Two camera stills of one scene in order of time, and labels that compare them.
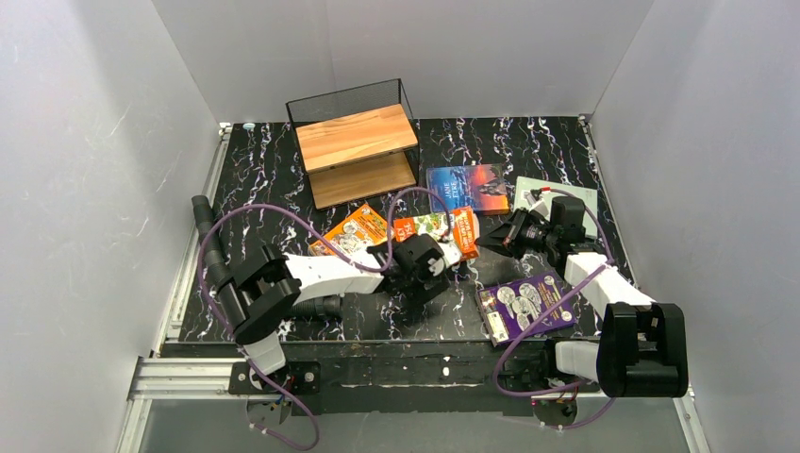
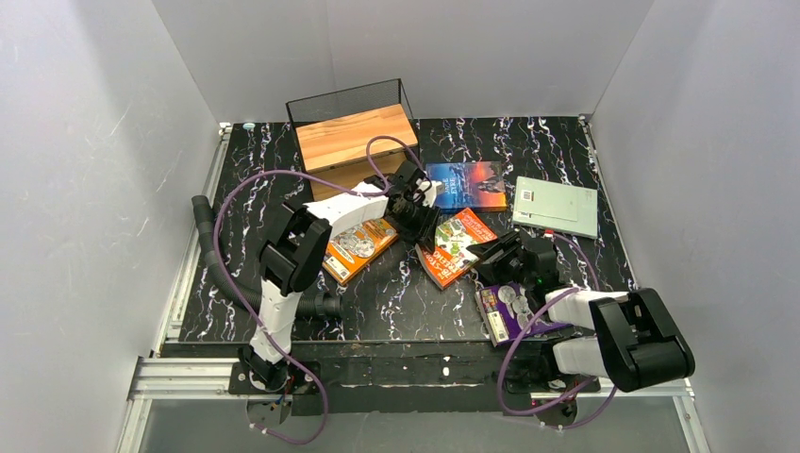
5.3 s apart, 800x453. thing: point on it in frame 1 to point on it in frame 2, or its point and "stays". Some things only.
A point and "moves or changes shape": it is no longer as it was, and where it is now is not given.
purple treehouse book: x=519 y=309 stays
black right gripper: x=517 y=229 to x=508 y=260
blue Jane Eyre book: x=482 y=187 stays
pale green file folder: x=588 y=194 stays
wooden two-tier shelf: x=357 y=143 stays
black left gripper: x=431 y=282 to x=411 y=221
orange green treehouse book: x=458 y=227 moves or changes shape
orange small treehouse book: x=362 y=228 stays
